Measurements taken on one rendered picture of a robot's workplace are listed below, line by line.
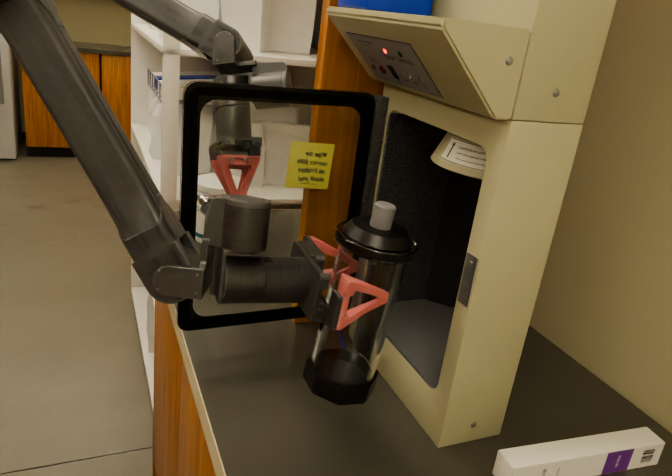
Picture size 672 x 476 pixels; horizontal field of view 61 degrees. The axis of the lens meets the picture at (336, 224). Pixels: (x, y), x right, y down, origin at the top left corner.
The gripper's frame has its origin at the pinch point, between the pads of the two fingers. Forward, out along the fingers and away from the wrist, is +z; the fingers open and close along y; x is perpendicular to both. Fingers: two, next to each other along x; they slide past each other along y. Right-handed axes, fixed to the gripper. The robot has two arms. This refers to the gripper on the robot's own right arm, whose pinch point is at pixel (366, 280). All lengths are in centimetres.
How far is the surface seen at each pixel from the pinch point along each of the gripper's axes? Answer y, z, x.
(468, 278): -6.2, 11.1, -3.6
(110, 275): 246, -13, 124
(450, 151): 6.2, 12.1, -17.1
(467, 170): 2.3, 12.8, -15.6
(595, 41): -6.9, 18.3, -34.6
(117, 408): 130, -16, 122
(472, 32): -7.1, 1.2, -32.5
